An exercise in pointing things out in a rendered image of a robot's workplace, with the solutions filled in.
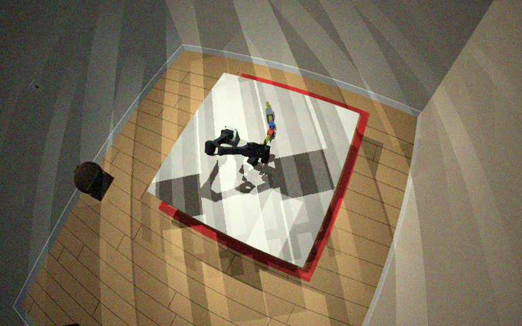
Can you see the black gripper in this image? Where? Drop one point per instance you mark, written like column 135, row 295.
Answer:
column 264, row 158

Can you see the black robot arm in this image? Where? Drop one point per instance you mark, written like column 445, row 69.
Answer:
column 250, row 150

